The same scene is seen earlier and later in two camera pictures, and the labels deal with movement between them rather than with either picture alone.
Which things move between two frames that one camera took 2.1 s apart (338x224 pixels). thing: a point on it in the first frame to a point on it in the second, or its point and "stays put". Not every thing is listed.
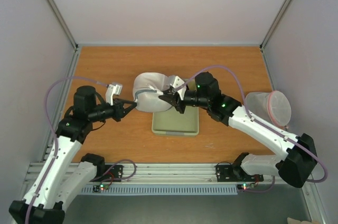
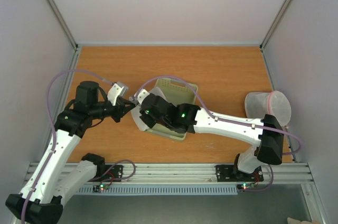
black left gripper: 120,110 stays put
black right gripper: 179,102 to 145,116
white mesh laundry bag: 147,86 to 135,111
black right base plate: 235,173 stays put
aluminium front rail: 150,174 stays put
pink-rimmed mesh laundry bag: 273,106 stays put
